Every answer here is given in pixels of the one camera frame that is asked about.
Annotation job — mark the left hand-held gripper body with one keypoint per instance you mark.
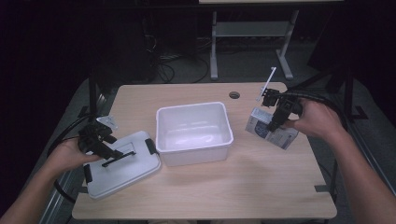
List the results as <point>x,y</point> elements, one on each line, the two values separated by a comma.
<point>91,138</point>

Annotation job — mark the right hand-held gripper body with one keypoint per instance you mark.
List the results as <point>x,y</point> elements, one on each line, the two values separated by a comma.
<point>281,101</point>

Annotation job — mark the white and blue carton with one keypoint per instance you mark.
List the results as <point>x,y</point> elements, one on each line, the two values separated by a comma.
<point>280,137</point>

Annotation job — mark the white plastic storage box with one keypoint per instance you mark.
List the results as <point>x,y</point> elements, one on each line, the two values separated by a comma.
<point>194,133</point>

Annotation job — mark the person's left hand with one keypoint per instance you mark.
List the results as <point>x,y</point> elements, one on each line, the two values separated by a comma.
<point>70,158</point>

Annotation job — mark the person's right hand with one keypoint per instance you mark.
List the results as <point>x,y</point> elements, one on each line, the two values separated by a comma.
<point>317,119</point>

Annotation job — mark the black metal stand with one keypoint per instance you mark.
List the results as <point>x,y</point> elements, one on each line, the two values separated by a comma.
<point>92,93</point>
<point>348,87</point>

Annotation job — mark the grey metal desk frame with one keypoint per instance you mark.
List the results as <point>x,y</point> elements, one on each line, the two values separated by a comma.
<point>249,29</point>

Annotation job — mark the aluminium frame rail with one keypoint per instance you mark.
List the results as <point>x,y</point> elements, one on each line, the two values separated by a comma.
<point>378,174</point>

